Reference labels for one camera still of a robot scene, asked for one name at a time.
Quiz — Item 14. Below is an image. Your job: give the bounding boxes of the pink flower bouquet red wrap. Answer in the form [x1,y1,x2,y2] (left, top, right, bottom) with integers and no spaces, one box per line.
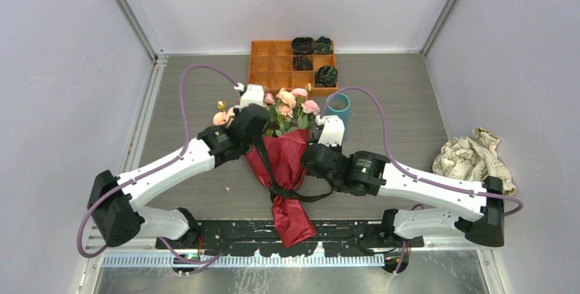
[211,83,321,250]

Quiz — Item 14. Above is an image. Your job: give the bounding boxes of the black printed ribbon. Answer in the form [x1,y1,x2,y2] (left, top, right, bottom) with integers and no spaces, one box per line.
[253,135,334,203]

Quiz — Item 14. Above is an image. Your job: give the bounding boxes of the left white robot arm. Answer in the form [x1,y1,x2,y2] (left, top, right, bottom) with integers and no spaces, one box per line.
[88,104,270,248]

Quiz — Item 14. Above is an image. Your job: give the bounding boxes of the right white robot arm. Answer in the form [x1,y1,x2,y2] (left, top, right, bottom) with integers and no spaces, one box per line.
[301,144,505,248]

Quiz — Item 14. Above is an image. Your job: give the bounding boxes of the teal vase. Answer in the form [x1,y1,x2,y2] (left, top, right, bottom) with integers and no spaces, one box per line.
[326,93,351,142]

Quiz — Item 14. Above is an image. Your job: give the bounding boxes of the orange compartment tray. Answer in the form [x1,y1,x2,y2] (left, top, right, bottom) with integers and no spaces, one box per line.
[248,40,339,96]

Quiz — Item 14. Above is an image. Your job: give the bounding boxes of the dark green rolled sock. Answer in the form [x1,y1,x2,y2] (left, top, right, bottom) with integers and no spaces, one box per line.
[314,65,338,88]

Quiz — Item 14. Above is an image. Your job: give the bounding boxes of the black rolled sock top left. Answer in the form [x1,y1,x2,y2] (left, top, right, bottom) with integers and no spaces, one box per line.
[291,37,317,55]

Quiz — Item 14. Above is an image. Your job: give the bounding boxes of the dark teal rolled sock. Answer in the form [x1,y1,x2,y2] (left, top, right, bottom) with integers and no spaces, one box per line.
[314,36,333,55]

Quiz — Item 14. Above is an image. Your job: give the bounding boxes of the crumpled printed cloth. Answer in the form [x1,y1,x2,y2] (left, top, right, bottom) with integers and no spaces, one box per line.
[432,127,517,196]

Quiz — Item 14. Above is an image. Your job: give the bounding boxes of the small electronics board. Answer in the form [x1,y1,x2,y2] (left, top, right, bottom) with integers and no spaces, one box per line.
[173,253,202,265]

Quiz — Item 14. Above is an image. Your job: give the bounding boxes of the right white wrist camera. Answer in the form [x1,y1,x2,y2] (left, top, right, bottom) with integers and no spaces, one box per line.
[315,115,345,147]

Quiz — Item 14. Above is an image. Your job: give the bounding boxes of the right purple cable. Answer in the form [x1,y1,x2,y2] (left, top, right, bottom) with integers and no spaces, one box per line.
[320,85,524,217]

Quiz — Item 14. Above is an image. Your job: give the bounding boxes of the purple cable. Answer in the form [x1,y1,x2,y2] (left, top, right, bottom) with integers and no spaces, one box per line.
[76,64,241,259]
[320,85,524,217]

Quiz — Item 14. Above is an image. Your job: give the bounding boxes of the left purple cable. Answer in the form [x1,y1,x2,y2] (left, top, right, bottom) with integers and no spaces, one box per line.
[76,64,241,259]

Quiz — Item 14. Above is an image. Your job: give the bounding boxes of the perforated metal rail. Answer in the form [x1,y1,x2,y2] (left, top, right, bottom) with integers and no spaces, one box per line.
[101,252,384,268]

